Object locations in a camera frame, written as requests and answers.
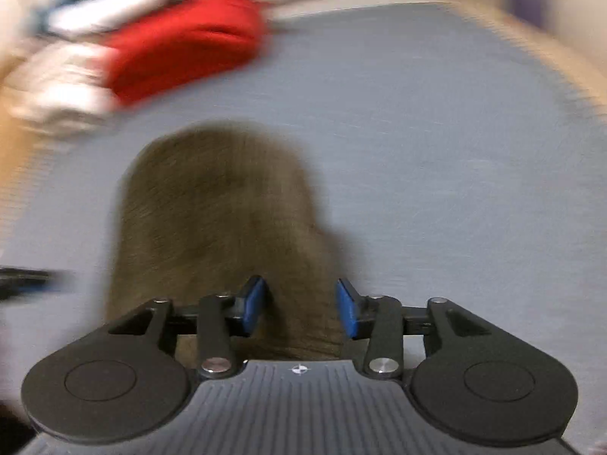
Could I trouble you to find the white folded cloth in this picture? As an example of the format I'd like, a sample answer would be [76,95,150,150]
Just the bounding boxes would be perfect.
[45,0,183,40]

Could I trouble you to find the brown corduroy pants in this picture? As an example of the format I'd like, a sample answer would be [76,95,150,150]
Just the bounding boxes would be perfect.
[105,121,346,361]

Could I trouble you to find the grey bed mattress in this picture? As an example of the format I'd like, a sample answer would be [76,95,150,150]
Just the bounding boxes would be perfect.
[1,4,606,449]

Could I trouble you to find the wooden bed frame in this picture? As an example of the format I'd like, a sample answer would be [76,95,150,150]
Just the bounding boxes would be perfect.
[448,0,606,123]

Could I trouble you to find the red folded quilt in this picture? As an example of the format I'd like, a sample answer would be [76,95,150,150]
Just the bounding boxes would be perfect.
[103,0,267,106]

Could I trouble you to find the cream folded blanket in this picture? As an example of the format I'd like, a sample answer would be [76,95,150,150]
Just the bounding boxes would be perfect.
[1,39,117,138]

